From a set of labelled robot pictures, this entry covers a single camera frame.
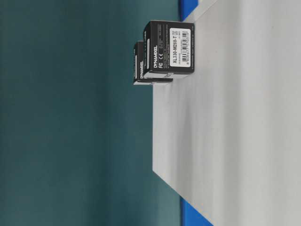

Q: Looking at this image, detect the black white box on base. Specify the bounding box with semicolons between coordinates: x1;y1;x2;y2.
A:
143;20;195;79

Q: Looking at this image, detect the teal backdrop panel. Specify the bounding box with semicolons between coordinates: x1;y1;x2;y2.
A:
0;0;181;226

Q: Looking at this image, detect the black white box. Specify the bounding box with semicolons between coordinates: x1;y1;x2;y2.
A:
133;41;173;85
143;20;195;79

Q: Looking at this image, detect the white base board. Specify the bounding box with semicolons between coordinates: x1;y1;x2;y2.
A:
152;0;301;226

